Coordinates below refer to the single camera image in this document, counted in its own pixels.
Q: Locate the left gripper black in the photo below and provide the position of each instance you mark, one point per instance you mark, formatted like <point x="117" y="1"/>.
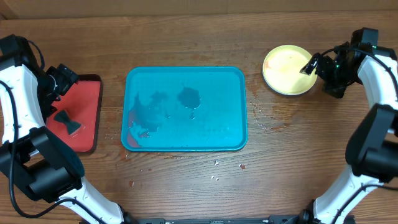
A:
<point x="66" y="76"/>

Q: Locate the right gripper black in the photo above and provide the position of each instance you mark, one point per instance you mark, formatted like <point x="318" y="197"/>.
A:
<point x="339" y="88"/>

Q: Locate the yellow-green plate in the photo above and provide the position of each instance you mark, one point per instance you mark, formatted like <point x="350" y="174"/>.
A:
<point x="281" y="70"/>

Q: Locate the dark green sponge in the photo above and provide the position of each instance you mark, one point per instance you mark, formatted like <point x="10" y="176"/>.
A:
<point x="71" y="125"/>

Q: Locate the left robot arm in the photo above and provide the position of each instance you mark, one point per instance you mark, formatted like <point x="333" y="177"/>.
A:
<point x="43" y="171"/>

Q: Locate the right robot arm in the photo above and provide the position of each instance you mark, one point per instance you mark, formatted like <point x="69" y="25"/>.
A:
<point x="371" y="159"/>

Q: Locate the dark tray with red liquid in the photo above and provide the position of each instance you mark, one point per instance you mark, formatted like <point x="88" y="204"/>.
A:
<point x="82" y="102"/>

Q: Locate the teal plastic serving tray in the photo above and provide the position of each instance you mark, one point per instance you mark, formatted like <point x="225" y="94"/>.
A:
<point x="184" y="109"/>

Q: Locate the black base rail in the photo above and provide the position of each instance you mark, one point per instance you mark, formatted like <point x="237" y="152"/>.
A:
<point x="272" y="219"/>

